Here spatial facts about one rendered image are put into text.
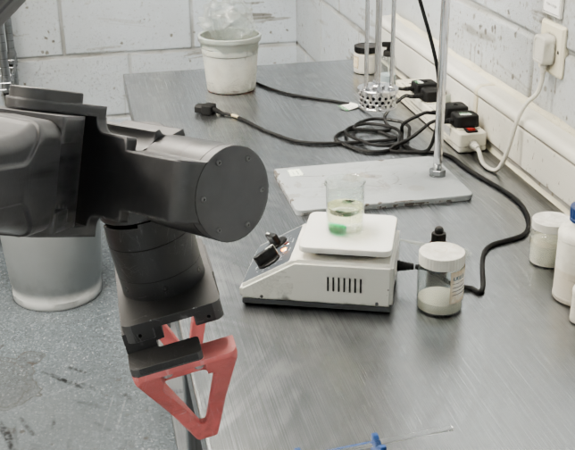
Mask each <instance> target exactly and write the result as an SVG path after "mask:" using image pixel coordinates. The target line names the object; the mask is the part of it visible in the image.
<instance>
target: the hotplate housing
mask: <svg viewBox="0 0 575 450"><path fill-rule="evenodd" d="M302 226H303V227H302V229H301V231H300V234H299V237H298V239H297V241H296V245H295V248H294V250H293V253H292V254H291V257H290V260H289V261H288V262H285V263H283V264H281V265H280V266H278V267H276V268H274V269H272V270H269V271H266V272H265V273H263V274H261V275H259V276H257V277H254V278H252V279H250V280H248V281H246V282H243V283H242V284H241V286H240V288H239V292H240V295H242V296H243V297H242V302H243V303H253V304H279V305H292V306H305V307H319V308H332V309H346V310H359V311H373V312H385V313H390V308H391V305H393V300H394V294H395V288H396V277H397V272H398V271H409V270H413V268H414V263H410V262H404V261H400V260H399V239H400V230H397V231H396V237H395V243H394V248H393V253H392V254H391V255H390V256H389V257H372V256H357V255H342V254H312V253H304V252H301V251H300V250H299V242H300V240H301V237H302V235H303V233H304V228H305V226H306V224H304V225H302Z"/></svg>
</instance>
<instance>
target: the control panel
mask: <svg viewBox="0 0 575 450"><path fill-rule="evenodd" d="M302 227H303V226H300V227H298V228H296V229H293V230H291V231H289V232H288V233H286V234H284V235H282V236H280V237H286V238H287V241H288V242H289V243H288V244H286V245H284V244H283V245H282V246H280V247H278V248H277V251H278V254H279V259H278V260H277V261H276V262H275V263H274V264H272V265H271V266H269V267H267V268H264V269H259V267H258V266H257V264H256V262H255V261H254V259H253V261H252V263H251V265H250V267H249V269H248V271H247V274H246V276H245V278H244V280H243V282H246V281H248V280H250V279H252V278H254V277H257V276H259V275H261V274H263V273H265V272H266V271H269V270H272V269H274V268H276V267H278V266H280V265H281V264H283V263H286V262H288V261H289V260H290V257H291V254H292V253H293V250H294V248H295V245H296V241H297V239H298V237H299V234H300V231H301V229H302ZM280 237H279V238H280ZM287 241H286V242H287ZM269 243H270V242H267V243H265V244H263V245H261V246H259V247H258V250H257V252H256V254H255V255H257V254H259V253H260V252H261V251H262V250H264V249H265V248H266V246H267V245H268V244H269ZM284 247H286V248H287V249H286V250H284V251H281V250H282V248H284ZM243 282H242V283H243Z"/></svg>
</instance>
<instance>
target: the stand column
mask: <svg viewBox="0 0 575 450"><path fill-rule="evenodd" d="M450 2H451V0H441V11H440V30H439V49H438V67H437V104H436V123H435V142H434V161H433V163H434V164H433V167H432V168H429V175H430V177H432V178H443V177H445V175H446V170H445V169H444V168H443V167H442V158H443V140H444V123H445V105H446V71H447V54H448V37H449V19H450Z"/></svg>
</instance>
